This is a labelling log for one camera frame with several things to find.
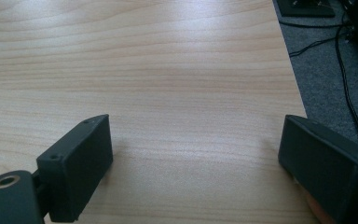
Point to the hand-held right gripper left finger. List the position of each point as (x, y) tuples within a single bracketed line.
[(74, 168)]

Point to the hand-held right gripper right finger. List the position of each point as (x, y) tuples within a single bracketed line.
[(326, 161)]

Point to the black stand base plate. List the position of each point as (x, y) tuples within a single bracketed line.
[(304, 9)]

